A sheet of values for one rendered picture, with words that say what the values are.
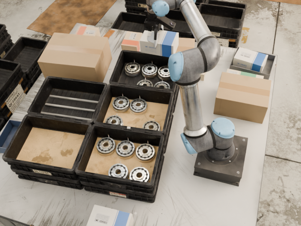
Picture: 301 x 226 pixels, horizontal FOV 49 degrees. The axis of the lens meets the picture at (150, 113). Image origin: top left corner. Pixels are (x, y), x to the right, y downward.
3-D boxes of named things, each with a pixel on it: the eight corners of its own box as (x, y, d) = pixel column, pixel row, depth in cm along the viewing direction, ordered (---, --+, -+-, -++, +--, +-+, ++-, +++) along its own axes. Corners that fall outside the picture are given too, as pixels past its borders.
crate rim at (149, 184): (164, 136, 175) (164, 133, 173) (152, 188, 157) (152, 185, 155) (93, 125, 182) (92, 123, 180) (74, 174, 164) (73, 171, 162)
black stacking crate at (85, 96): (110, 96, 207) (108, 84, 198) (96, 135, 190) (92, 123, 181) (52, 88, 214) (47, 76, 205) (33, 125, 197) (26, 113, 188)
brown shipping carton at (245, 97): (265, 97, 213) (271, 80, 201) (262, 123, 201) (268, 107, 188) (219, 88, 220) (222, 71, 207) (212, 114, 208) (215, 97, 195)
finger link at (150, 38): (146, 46, 189) (148, 30, 186) (156, 48, 187) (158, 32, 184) (145, 47, 186) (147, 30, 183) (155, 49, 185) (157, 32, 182)
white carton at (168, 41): (178, 44, 198) (178, 32, 191) (173, 58, 191) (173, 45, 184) (147, 39, 202) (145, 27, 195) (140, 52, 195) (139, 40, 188)
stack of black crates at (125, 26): (159, 35, 342) (158, 16, 324) (150, 54, 325) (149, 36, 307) (123, 29, 351) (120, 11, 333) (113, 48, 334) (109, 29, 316)
